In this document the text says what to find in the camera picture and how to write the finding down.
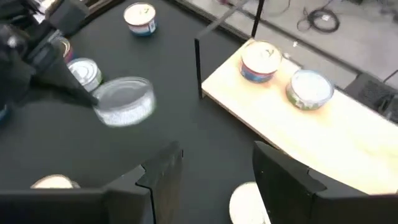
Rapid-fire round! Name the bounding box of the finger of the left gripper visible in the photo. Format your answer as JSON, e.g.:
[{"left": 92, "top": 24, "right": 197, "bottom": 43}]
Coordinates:
[{"left": 30, "top": 49, "right": 100, "bottom": 109}]

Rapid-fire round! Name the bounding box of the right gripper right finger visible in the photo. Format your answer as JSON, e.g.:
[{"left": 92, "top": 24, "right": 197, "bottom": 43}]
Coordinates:
[{"left": 252, "top": 141, "right": 398, "bottom": 224}]

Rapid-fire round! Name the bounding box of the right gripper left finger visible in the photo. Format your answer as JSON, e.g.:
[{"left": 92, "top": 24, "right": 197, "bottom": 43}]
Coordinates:
[{"left": 0, "top": 141, "right": 184, "bottom": 224}]

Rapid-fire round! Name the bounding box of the blue pink Wild Planet can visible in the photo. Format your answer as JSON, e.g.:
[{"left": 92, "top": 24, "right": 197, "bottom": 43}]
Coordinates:
[
  {"left": 123, "top": 1, "right": 158, "bottom": 37},
  {"left": 57, "top": 35, "right": 75, "bottom": 64},
  {"left": 30, "top": 174, "right": 81, "bottom": 190},
  {"left": 239, "top": 39, "right": 284, "bottom": 84}
]

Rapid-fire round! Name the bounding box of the wooden shelf board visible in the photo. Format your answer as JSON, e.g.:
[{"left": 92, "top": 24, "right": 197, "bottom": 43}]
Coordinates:
[{"left": 201, "top": 37, "right": 398, "bottom": 196}]

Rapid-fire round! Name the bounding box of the black perforated computer case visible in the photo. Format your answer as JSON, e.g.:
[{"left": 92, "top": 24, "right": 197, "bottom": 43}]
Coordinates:
[{"left": 344, "top": 72, "right": 398, "bottom": 124}]

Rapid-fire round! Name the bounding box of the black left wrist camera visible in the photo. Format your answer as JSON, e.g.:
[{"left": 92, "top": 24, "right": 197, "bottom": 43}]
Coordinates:
[{"left": 45, "top": 0, "right": 90, "bottom": 35}]

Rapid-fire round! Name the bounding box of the black metal shelf frame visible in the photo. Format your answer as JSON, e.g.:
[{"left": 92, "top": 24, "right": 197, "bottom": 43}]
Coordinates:
[{"left": 193, "top": 0, "right": 266, "bottom": 101}]

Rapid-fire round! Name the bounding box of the coiled black floor cable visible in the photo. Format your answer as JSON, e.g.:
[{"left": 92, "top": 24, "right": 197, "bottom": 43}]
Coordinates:
[{"left": 296, "top": 0, "right": 341, "bottom": 34}]

